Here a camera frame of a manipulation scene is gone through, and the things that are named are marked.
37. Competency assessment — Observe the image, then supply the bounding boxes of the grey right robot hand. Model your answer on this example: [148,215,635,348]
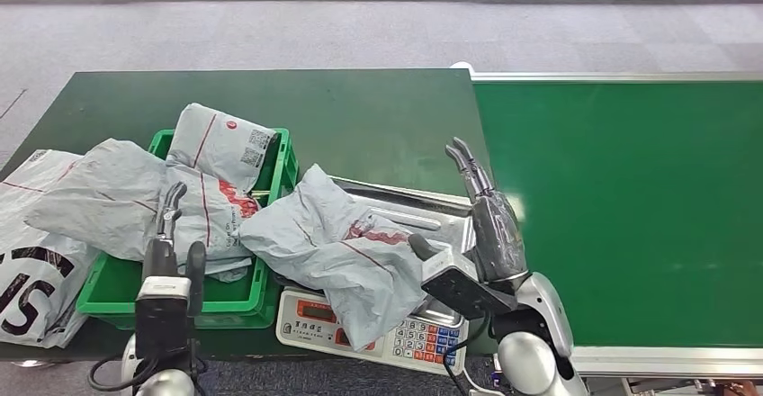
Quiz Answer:
[408,137,530,284]

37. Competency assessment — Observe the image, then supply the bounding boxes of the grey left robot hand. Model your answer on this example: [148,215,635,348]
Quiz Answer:
[141,181,208,318]

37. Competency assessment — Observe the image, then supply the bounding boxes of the grey mailer bag red splotch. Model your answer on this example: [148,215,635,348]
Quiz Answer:
[238,163,445,353]

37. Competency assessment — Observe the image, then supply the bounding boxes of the steel weighing tray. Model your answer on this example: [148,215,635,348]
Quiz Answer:
[329,175,480,329]

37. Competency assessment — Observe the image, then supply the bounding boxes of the green plastic basket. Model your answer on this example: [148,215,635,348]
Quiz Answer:
[76,128,300,330]

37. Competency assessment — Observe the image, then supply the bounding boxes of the grey mailer bag printed text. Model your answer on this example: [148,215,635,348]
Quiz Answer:
[148,165,262,283]

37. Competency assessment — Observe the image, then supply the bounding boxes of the plain grey mailer bag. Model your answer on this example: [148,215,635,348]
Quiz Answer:
[24,138,169,262]

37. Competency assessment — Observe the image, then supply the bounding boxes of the white mailer bag black letters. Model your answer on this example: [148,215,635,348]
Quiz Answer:
[0,148,101,350]

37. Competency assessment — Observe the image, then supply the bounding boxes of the grey mailer bag QR codes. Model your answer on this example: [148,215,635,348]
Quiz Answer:
[166,103,279,194]

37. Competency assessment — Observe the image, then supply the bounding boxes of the green conveyor belt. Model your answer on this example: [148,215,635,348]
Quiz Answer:
[450,62,763,378]

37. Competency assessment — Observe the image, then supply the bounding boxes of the white electronic scale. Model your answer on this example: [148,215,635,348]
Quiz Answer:
[274,285,470,376]

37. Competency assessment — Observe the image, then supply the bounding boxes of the dark blue floor mat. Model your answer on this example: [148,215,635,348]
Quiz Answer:
[193,357,498,396]

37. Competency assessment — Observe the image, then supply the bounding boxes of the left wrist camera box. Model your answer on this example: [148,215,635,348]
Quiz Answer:
[134,275,193,360]

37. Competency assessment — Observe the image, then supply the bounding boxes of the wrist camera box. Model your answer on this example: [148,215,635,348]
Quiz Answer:
[419,244,520,321]
[134,275,193,360]

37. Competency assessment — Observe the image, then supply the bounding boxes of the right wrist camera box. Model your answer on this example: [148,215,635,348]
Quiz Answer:
[419,244,520,321]

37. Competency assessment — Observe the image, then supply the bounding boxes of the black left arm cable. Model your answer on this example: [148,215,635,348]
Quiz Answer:
[87,351,157,394]

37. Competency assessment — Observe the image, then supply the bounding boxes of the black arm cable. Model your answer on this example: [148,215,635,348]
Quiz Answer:
[87,351,157,394]
[441,312,491,396]

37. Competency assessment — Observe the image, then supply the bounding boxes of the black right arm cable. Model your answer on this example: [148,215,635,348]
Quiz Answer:
[441,312,491,396]

